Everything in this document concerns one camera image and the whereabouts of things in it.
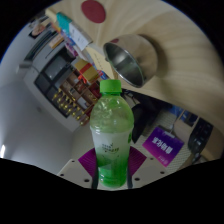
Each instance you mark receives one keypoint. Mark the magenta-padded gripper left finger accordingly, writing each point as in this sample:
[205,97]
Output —
[75,173]

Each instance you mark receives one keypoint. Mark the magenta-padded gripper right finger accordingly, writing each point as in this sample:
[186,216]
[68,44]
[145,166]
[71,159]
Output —
[146,171]

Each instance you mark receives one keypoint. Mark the green-capped clear drink bottle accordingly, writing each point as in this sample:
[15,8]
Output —
[111,133]

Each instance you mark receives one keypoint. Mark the purple sign board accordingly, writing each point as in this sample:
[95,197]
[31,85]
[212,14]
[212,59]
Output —
[163,146]

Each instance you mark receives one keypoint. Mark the black backpack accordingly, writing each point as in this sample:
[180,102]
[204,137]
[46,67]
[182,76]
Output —
[200,136]

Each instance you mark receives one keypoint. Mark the wooden shelf unit with trophies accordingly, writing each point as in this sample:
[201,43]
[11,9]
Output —
[75,100]

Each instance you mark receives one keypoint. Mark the ceiling light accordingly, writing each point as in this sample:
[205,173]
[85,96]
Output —
[2,151]

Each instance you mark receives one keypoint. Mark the yellow gift box red ribbon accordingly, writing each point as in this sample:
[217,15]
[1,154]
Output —
[86,70]

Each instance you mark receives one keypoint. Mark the stainless steel cup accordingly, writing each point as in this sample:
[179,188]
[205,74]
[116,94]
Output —
[131,61]

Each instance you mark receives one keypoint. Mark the beige book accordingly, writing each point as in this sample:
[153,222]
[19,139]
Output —
[98,58]

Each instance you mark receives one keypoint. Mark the white book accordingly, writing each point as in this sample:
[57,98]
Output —
[80,36]

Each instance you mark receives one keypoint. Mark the pink plush toy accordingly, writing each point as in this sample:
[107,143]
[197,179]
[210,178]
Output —
[38,29]

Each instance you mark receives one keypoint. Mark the teal book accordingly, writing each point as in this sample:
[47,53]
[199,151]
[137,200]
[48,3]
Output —
[63,21]

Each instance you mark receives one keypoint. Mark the pale yellow book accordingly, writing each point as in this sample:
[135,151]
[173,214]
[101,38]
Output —
[50,13]

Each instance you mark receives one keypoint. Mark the flat round red coaster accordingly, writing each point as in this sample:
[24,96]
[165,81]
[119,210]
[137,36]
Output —
[93,10]

